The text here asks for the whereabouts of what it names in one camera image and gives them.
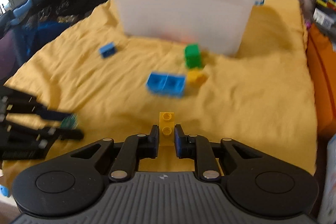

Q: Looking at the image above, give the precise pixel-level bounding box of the yellow brick on cloth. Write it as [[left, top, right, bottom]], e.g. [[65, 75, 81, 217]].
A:
[[187, 69, 208, 86]]

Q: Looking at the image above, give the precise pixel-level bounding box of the translucent white plastic bin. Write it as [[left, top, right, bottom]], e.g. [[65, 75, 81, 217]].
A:
[[114, 0, 264, 56]]

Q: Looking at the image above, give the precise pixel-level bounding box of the green frog eraser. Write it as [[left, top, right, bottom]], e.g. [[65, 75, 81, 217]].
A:
[[60, 114, 77, 130]]

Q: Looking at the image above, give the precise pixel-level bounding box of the green square building brick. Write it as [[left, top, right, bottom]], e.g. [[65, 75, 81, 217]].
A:
[[185, 44, 202, 69]]

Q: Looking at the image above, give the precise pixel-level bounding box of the yellow cloth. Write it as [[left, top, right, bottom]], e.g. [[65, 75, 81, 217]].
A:
[[6, 0, 317, 173]]

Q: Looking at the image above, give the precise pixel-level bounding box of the small blue building brick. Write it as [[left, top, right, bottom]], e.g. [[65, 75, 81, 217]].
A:
[[99, 42, 117, 59]]

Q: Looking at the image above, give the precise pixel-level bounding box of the orange box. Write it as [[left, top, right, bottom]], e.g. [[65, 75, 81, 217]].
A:
[[306, 24, 335, 139]]

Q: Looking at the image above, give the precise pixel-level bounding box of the dark backpack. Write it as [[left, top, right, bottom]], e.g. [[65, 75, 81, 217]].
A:
[[1, 0, 108, 84]]

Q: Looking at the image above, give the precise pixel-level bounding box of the small yellow building brick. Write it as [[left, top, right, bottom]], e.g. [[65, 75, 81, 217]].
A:
[[159, 112, 175, 147]]

